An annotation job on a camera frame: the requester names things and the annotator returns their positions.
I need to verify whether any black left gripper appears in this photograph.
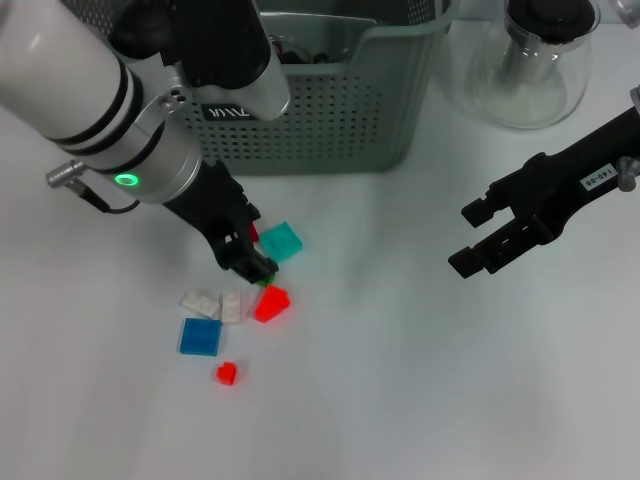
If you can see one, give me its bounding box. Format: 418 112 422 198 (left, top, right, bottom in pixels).
163 159 280 287

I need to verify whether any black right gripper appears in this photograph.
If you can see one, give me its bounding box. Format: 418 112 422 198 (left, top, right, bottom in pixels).
448 104 640 279

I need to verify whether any teal square building plate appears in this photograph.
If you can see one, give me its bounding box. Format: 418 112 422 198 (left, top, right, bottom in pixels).
258 221 305 265

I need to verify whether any red sloped building brick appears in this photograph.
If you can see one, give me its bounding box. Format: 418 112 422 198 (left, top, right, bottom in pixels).
253 284 293 325

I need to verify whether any white building plate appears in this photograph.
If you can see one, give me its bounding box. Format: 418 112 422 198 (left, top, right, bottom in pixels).
179 289 223 319
220 289 245 326

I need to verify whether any grey perforated storage bin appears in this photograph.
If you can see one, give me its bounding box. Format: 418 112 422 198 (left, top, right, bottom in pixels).
59 0 464 176

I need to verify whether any blue square building plate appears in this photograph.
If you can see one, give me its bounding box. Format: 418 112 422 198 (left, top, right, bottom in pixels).
178 317 224 357

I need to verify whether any glass teapot steel infuser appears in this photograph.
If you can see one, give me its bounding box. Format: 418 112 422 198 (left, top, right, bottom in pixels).
444 0 601 131

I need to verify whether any small red building brick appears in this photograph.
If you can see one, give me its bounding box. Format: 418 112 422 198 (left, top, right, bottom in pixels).
216 360 239 387

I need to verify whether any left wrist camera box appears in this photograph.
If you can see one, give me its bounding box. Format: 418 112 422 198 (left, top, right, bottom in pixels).
172 0 292 121

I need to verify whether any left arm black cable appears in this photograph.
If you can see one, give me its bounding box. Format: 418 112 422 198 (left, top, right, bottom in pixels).
45 159 141 214

